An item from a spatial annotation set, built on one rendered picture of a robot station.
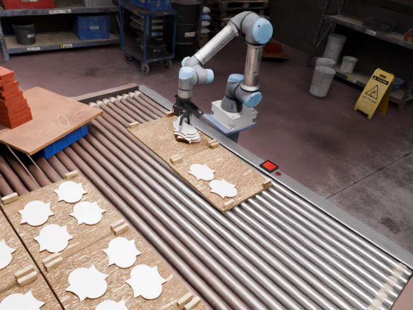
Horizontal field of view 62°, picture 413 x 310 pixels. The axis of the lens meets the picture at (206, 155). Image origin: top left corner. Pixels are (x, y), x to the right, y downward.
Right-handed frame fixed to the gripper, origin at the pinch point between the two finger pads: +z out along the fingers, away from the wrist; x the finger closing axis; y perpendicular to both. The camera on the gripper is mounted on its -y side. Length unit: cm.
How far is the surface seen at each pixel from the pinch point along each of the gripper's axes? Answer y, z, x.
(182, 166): -13.4, 5.6, 25.4
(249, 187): -49, 6, 21
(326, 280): -93, 8, 53
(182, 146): -3.9, 5.6, 8.7
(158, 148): 5.8, 5.6, 18.8
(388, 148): -141, 100, -255
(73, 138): 46, 4, 39
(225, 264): -56, 8, 67
